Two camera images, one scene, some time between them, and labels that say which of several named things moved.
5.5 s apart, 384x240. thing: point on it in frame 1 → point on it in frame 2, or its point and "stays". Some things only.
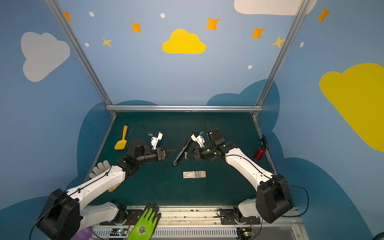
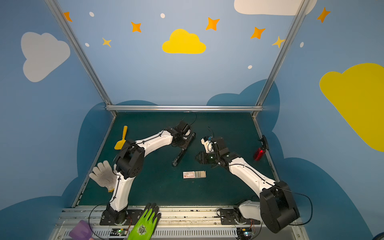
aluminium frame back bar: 184,108 stays
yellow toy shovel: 121,144 stays
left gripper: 161,153 → 186,143
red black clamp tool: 262,150 stays
